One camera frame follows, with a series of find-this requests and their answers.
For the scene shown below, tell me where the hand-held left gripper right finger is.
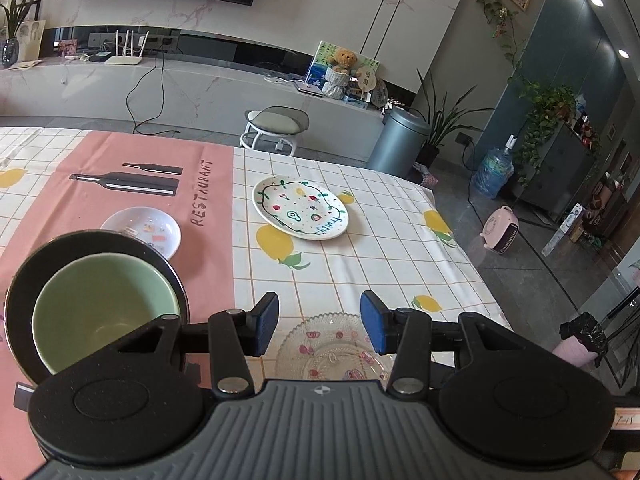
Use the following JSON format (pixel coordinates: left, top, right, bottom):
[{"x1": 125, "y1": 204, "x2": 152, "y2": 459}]
[{"x1": 360, "y1": 290, "x2": 543, "y2": 395}]

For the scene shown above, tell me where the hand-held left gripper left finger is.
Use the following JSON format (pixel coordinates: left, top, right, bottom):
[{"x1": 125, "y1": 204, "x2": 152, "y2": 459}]
[{"x1": 97, "y1": 291, "x2": 280, "y2": 395}]

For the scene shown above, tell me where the clear glass flowered plate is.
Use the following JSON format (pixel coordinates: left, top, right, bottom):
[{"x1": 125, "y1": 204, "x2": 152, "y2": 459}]
[{"x1": 275, "y1": 312, "x2": 396, "y2": 391}]

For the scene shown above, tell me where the white fruit-printed plate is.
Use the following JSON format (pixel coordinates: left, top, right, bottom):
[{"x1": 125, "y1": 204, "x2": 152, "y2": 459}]
[{"x1": 251, "y1": 176, "x2": 349, "y2": 242}]

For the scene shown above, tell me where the small white plate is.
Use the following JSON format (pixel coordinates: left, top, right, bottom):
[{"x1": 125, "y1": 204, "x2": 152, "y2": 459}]
[{"x1": 100, "y1": 206, "x2": 182, "y2": 262}]

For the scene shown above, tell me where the green ceramic bowl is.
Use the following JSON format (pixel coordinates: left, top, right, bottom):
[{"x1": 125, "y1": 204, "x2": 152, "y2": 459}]
[{"x1": 31, "y1": 253, "x2": 182, "y2": 376}]

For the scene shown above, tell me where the orange steel bowl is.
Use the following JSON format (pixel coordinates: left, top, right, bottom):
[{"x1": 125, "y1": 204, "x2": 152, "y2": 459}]
[{"x1": 4, "y1": 230, "x2": 190, "y2": 386}]

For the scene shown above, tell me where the patterned cloth bag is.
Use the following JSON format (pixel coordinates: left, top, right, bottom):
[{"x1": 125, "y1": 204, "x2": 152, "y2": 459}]
[{"x1": 410, "y1": 165, "x2": 440, "y2": 188}]

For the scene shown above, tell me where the pink space heater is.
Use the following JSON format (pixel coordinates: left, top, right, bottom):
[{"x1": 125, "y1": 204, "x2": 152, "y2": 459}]
[{"x1": 477, "y1": 205, "x2": 521, "y2": 256}]

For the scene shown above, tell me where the grey-blue trash can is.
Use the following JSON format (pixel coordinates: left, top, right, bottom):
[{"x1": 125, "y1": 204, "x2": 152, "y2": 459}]
[{"x1": 367, "y1": 107, "x2": 432, "y2": 178}]

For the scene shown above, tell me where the blue water jug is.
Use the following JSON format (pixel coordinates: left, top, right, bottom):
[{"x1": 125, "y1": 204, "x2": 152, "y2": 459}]
[{"x1": 472, "y1": 134, "x2": 516, "y2": 198}]

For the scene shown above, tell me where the pink waste bin black bag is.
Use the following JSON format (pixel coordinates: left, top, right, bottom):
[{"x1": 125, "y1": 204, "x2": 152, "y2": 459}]
[{"x1": 552, "y1": 312, "x2": 608, "y2": 368}]

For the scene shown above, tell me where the white stool with green seat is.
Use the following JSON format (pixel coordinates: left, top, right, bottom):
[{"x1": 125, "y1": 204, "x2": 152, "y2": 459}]
[{"x1": 240, "y1": 106, "x2": 310, "y2": 156}]

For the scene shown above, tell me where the long-leaf potted plant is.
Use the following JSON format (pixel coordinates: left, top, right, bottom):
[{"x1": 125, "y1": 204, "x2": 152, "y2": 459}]
[{"x1": 410, "y1": 67, "x2": 496, "y2": 168}]

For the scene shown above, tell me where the tall white box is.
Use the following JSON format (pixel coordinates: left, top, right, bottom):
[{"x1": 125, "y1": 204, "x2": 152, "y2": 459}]
[{"x1": 542, "y1": 203, "x2": 586, "y2": 257}]

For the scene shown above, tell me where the white marble media console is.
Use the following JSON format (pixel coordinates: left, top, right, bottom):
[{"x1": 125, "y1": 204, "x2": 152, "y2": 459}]
[{"x1": 0, "y1": 55, "x2": 386, "y2": 161}]

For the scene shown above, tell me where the grey drawer cabinet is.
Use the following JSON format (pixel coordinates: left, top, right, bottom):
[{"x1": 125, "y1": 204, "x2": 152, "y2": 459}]
[{"x1": 515, "y1": 120, "x2": 601, "y2": 221}]

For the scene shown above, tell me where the round paper fan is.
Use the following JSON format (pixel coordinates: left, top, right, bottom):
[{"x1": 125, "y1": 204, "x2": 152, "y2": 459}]
[{"x1": 352, "y1": 70, "x2": 378, "y2": 103}]

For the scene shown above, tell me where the green and blue painting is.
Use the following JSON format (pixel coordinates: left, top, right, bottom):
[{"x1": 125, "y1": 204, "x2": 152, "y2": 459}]
[{"x1": 304, "y1": 41, "x2": 380, "y2": 98}]

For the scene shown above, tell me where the brown teddy bear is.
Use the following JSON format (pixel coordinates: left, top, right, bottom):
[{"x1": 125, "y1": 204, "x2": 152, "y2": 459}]
[{"x1": 322, "y1": 47, "x2": 358, "y2": 101}]

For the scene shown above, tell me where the trailing pothos plant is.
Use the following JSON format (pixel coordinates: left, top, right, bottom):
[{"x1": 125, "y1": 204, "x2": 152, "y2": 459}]
[{"x1": 510, "y1": 77, "x2": 578, "y2": 186}]

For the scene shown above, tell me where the white router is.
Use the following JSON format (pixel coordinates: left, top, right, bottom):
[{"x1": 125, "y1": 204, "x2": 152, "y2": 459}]
[{"x1": 104, "y1": 30, "x2": 150, "y2": 66}]

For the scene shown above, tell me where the hanging vine plant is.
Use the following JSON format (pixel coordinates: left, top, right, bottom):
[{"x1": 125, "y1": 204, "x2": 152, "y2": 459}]
[{"x1": 475, "y1": 0, "x2": 523, "y2": 81}]

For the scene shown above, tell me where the portrait drawing card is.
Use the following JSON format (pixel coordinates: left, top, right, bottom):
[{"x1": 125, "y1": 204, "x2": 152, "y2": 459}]
[{"x1": 17, "y1": 20, "x2": 47, "y2": 61}]

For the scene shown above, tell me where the plant in blue vase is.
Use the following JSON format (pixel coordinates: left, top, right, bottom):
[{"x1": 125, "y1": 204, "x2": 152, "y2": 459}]
[{"x1": 0, "y1": 0, "x2": 53, "y2": 68}]

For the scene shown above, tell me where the black power cable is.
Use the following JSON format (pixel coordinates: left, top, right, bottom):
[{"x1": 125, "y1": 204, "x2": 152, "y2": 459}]
[{"x1": 125, "y1": 52, "x2": 181, "y2": 136}]

